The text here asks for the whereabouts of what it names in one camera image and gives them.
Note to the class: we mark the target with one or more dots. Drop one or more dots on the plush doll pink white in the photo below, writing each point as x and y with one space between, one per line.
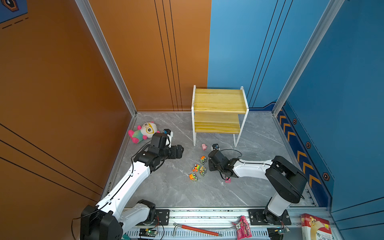
144 132

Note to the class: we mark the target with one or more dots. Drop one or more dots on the white shelf frame with wood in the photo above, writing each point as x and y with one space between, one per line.
219 111

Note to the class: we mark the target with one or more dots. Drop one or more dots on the green orange toy truck top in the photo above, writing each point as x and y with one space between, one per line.
203 160

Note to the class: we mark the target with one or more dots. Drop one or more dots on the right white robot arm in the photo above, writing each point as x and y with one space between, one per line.
288 181

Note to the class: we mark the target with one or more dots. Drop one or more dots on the green circuit board left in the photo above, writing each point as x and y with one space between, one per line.
147 234

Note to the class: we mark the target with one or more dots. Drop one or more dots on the aluminium corner post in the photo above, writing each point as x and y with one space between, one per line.
318 34
101 42

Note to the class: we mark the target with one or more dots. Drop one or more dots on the aluminium corner post left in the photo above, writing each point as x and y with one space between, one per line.
101 42

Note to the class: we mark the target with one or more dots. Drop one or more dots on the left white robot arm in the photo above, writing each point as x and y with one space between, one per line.
108 219

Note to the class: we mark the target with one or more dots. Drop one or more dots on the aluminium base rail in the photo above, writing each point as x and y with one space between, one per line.
220 220

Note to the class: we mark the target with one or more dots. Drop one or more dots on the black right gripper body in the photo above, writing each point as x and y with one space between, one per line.
212 167

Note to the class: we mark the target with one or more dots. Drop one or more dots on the green toy truck middle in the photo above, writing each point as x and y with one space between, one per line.
202 170

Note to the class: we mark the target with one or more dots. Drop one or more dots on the pink snack packet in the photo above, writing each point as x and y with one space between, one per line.
243 229

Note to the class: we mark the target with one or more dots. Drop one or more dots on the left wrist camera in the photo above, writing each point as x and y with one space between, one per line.
170 135

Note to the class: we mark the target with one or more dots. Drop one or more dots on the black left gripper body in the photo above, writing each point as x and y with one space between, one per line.
173 154

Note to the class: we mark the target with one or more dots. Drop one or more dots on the red handled tool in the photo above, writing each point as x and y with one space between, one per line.
195 230

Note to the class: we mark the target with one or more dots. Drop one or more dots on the orange toy truck middle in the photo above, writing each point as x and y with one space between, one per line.
196 168

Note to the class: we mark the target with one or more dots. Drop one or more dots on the circuit board right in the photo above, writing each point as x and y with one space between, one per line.
277 233

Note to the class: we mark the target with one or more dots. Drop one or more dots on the orange green toy truck bottom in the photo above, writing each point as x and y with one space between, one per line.
193 177

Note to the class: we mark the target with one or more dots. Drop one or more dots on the aluminium corner post right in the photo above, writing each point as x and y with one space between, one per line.
318 34

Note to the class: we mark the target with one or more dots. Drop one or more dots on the red white box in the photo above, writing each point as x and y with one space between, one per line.
315 228

